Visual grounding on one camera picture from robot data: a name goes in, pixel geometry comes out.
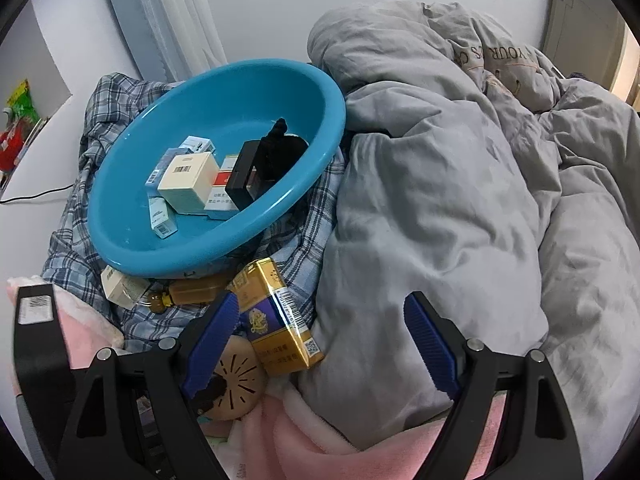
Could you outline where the green snack bag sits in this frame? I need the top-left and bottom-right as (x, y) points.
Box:
(5, 78), (40, 126)

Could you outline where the round tan slotted disc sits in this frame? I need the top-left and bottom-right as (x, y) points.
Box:
(192, 332), (266, 421)

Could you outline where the grey duvet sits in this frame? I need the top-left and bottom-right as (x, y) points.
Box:
(306, 0), (640, 451)

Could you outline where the white sheer curtain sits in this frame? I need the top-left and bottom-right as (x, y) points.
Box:
(132, 0), (228, 81)

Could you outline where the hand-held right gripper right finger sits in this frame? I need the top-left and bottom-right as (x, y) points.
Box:
(402, 291), (586, 480)

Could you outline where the blue plastic basin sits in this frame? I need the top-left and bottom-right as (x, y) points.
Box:
(89, 58), (347, 278)

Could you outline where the white plastic packet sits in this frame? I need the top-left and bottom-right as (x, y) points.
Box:
(200, 410), (251, 480)

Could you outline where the thin black cable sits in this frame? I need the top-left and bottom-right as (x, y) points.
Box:
(0, 182), (76, 206)

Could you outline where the light blue white box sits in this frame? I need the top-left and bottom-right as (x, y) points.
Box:
(145, 135), (217, 189)

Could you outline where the amber glass bottle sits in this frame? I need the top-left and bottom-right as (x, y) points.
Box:
(147, 272), (236, 315)

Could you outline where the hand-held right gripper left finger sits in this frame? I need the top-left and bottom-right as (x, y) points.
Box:
(59, 292), (240, 480)

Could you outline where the small black box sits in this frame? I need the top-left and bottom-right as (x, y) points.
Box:
(225, 139), (263, 211)

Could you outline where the pink fleece blanket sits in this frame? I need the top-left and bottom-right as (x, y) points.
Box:
(7, 275), (506, 480)

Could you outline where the gold cigarette pack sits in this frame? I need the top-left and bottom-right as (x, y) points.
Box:
(229, 257), (326, 377)

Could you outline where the grey door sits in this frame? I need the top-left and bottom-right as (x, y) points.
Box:
(542, 0), (631, 96)

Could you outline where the cream square box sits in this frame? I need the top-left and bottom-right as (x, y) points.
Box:
(157, 151), (221, 215)

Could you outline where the blue plaid cloth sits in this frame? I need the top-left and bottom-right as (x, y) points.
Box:
(41, 72), (346, 356)

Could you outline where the red container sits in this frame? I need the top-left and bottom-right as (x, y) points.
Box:
(0, 122), (28, 171)

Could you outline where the blue curtain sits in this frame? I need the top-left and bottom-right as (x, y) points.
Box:
(97, 0), (166, 81)

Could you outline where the red white cigarette pack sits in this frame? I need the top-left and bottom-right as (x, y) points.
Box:
(204, 155), (261, 221)

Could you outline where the slim teal white box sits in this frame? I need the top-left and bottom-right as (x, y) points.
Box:
(148, 196), (178, 239)

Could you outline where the small clear glass bottle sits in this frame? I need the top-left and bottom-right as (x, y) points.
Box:
(100, 265), (151, 311)

